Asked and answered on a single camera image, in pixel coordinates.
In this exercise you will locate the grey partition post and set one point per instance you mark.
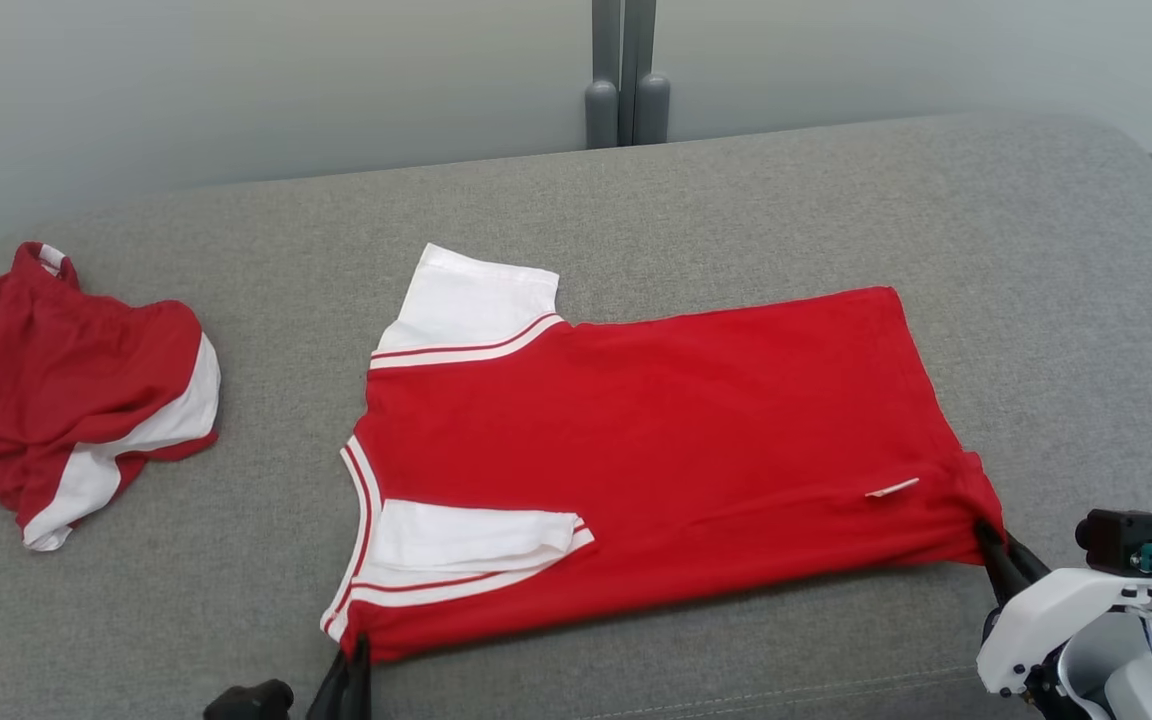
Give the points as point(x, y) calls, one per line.
point(601, 115)

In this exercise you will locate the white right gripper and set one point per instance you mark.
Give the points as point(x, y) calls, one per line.
point(1036, 615)

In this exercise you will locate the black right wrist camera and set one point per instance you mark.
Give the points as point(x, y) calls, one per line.
point(1121, 540)

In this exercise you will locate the grey fabric sofa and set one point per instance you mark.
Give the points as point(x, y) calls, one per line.
point(736, 220)

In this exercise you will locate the red shorts with white sides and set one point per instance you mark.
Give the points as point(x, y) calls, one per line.
point(46, 380)

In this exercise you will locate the red shirt with white sleeves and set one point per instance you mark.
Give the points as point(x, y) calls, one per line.
point(656, 450)

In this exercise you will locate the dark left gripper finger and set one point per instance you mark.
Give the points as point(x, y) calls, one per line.
point(334, 695)
point(361, 690)

